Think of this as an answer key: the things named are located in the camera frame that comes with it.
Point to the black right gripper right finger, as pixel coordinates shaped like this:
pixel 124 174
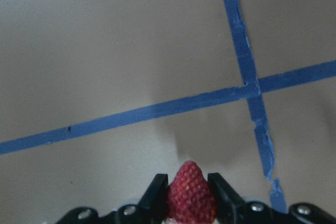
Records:
pixel 230 205

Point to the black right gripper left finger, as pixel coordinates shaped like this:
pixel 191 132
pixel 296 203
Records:
pixel 152 205

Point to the red strawberry pointing up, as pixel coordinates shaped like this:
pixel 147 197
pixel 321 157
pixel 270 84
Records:
pixel 189 197

